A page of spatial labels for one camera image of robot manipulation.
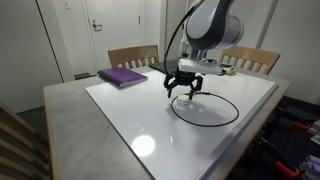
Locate wooden slat-back chair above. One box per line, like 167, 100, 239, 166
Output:
218, 44, 281, 76
107, 44, 160, 70
0, 102, 53, 180

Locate white closet door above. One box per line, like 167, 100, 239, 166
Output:
164, 0, 188, 62

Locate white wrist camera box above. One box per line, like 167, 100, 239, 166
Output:
177, 58, 225, 77

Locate white whiteboard sheet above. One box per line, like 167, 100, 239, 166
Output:
84, 64, 279, 180

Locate aluminium extrusion rails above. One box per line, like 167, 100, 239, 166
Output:
299, 119, 320, 180

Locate white door with deadbolt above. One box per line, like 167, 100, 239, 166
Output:
81, 0, 141, 73

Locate purple notebook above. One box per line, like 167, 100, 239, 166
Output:
96, 67, 149, 89

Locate silver lever door handle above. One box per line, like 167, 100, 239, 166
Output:
91, 19, 103, 33

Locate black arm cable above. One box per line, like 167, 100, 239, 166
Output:
163, 4, 196, 73

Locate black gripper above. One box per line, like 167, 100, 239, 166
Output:
163, 70, 205, 101

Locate white charger with black cable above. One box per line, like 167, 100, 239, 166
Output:
170, 90, 240, 128

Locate black clamp with orange handle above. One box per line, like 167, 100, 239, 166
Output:
259, 136, 301, 180
279, 109, 313, 132

